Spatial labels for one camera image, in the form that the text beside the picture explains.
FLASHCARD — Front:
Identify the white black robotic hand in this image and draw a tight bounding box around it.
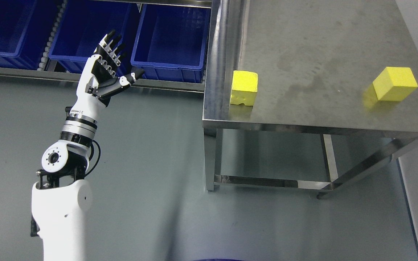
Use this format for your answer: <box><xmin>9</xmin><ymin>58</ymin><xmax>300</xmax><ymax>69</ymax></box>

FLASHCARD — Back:
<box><xmin>76</xmin><ymin>30</ymin><xmax>145</xmax><ymax>107</ymax></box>

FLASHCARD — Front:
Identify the yellow foam block with notch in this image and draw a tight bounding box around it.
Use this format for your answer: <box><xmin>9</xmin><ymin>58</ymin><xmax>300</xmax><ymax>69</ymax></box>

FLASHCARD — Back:
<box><xmin>230</xmin><ymin>70</ymin><xmax>258</xmax><ymax>106</ymax></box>

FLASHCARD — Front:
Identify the white humanoid robot arm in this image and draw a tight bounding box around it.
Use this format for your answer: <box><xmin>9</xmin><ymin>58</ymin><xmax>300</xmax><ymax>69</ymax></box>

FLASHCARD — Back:
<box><xmin>30</xmin><ymin>95</ymin><xmax>106</xmax><ymax>261</ymax></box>

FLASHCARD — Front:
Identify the metal roller shelf rack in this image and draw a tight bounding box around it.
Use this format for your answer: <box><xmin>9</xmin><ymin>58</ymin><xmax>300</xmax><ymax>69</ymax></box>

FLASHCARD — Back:
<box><xmin>0</xmin><ymin>0</ymin><xmax>212</xmax><ymax>94</ymax></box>

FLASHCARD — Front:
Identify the yellow foam cube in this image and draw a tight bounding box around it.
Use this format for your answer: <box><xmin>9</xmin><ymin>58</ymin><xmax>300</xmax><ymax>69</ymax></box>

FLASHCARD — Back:
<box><xmin>373</xmin><ymin>67</ymin><xmax>418</xmax><ymax>102</ymax></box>

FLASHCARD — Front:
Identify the blue plastic bin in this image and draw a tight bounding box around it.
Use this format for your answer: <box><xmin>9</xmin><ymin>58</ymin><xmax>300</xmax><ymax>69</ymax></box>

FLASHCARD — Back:
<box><xmin>0</xmin><ymin>0</ymin><xmax>62</xmax><ymax>70</ymax></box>
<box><xmin>130</xmin><ymin>4</ymin><xmax>211</xmax><ymax>84</ymax></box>
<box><xmin>48</xmin><ymin>0</ymin><xmax>140</xmax><ymax>76</ymax></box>

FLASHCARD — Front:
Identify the stainless steel table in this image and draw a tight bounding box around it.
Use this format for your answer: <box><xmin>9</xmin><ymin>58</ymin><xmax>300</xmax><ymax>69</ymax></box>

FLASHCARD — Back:
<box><xmin>202</xmin><ymin>0</ymin><xmax>418</xmax><ymax>199</ymax></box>

